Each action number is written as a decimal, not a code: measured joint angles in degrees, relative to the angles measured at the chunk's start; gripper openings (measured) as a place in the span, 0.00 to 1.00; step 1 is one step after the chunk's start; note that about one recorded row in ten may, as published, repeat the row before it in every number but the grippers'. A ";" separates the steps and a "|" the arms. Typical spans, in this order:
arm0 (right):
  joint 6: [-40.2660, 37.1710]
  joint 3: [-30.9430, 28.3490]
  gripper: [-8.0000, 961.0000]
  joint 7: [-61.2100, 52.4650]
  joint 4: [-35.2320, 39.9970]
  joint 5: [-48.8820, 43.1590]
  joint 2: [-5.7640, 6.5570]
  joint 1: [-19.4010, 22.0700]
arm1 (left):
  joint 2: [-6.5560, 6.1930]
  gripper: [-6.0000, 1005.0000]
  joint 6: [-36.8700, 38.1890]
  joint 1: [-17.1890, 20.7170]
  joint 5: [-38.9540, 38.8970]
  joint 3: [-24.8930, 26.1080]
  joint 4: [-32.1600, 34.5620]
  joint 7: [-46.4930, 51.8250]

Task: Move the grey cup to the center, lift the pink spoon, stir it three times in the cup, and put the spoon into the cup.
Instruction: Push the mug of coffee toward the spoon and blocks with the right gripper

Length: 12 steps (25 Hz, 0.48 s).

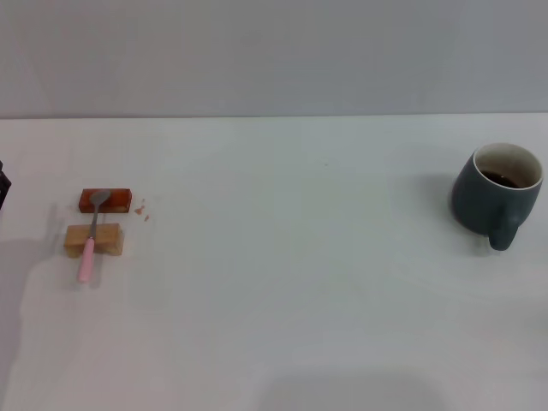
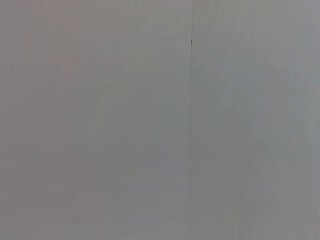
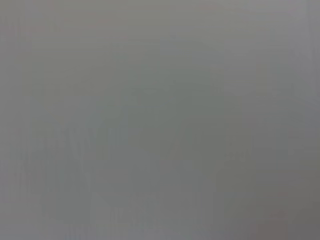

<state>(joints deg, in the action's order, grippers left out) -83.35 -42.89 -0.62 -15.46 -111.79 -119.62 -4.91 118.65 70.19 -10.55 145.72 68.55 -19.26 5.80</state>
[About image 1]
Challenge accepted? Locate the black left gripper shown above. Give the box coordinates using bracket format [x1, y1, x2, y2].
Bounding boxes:
[0, 160, 12, 211]

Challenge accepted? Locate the pink handled metal spoon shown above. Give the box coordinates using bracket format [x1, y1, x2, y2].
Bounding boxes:
[77, 190, 112, 283]

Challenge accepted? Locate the grey ceramic cup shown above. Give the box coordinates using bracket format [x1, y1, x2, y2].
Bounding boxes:
[451, 142, 544, 252]

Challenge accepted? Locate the red-brown rectangular block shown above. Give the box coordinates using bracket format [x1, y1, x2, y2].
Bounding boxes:
[79, 188, 133, 215]

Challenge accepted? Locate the tan wooden block rest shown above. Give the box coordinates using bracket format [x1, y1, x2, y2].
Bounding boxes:
[63, 223, 127, 259]

